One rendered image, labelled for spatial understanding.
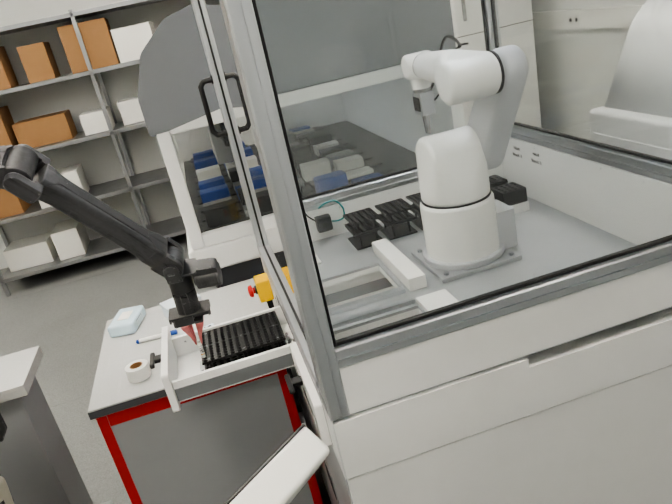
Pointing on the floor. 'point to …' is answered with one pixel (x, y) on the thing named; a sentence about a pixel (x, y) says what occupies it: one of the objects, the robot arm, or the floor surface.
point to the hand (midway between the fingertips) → (198, 340)
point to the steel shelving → (87, 140)
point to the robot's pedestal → (34, 439)
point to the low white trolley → (190, 418)
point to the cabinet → (536, 456)
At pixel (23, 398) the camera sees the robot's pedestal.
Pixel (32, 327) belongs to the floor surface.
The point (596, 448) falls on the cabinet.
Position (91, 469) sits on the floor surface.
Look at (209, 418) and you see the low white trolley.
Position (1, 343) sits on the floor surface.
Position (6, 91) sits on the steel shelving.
